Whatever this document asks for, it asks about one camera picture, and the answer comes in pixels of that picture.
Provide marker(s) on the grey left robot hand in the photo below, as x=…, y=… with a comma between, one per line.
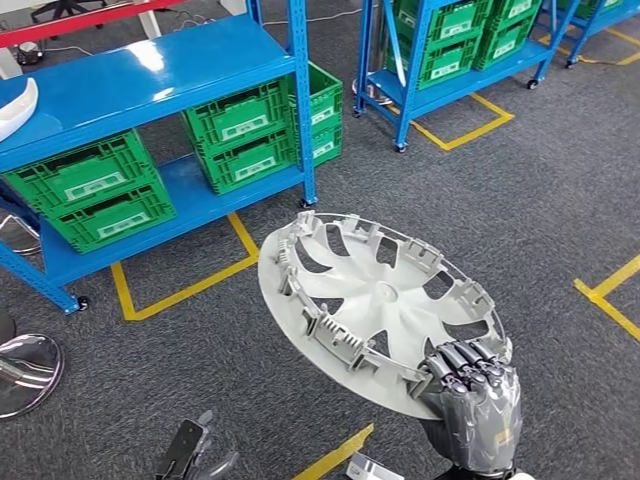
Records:
x=185, y=450

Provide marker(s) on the blue metal shelf rack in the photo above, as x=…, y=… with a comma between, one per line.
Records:
x=607, y=20
x=150, y=73
x=404, y=112

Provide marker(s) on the green plastic crate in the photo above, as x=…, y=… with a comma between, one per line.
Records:
x=210, y=119
x=500, y=20
x=470, y=56
x=450, y=16
x=324, y=89
x=125, y=162
x=145, y=212
x=220, y=169
x=585, y=8
x=484, y=53
x=327, y=142

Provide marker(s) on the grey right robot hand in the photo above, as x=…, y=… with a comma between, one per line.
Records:
x=480, y=424

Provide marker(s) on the black office chair base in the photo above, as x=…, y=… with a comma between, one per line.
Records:
x=65, y=8

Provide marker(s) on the red barrier belt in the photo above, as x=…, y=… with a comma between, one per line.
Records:
x=75, y=24

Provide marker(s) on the grey plastic wheel hubcap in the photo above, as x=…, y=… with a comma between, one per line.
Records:
x=380, y=295

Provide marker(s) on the black floor device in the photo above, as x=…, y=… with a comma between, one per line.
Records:
x=30, y=53

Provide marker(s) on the yellow floor tape outline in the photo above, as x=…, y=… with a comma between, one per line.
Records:
x=335, y=456
x=122, y=298
x=615, y=316
x=480, y=134
x=625, y=38

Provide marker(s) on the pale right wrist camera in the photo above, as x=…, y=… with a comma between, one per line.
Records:
x=370, y=469

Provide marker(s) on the chrome stanchion base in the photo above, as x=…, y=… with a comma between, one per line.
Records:
x=15, y=232
x=30, y=378
x=378, y=46

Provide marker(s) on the dark round stanchion base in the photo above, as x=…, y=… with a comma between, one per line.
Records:
x=6, y=328

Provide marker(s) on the white plastic car part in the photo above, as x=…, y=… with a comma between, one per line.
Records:
x=17, y=109

